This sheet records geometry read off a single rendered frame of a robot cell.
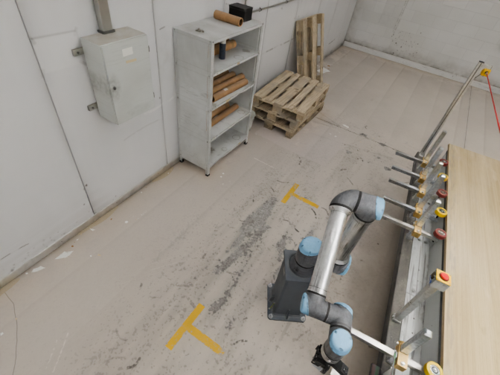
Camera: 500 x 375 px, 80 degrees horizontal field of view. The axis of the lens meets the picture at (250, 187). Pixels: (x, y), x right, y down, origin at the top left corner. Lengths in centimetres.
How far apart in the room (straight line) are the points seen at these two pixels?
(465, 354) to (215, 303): 170
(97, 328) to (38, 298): 56
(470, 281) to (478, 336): 36
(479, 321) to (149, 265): 241
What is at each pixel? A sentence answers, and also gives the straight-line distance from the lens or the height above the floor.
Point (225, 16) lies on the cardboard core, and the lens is 335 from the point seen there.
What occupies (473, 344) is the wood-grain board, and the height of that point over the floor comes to 90.
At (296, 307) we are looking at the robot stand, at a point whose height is 17.
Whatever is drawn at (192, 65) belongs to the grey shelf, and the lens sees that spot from 305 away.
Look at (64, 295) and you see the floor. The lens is 294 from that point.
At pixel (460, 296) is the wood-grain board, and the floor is 90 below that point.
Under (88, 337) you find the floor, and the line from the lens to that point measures 273.
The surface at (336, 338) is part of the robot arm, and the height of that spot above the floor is 119.
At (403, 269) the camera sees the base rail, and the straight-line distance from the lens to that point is 245.
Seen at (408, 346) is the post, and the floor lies 95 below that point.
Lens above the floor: 244
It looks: 44 degrees down
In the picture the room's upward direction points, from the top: 10 degrees clockwise
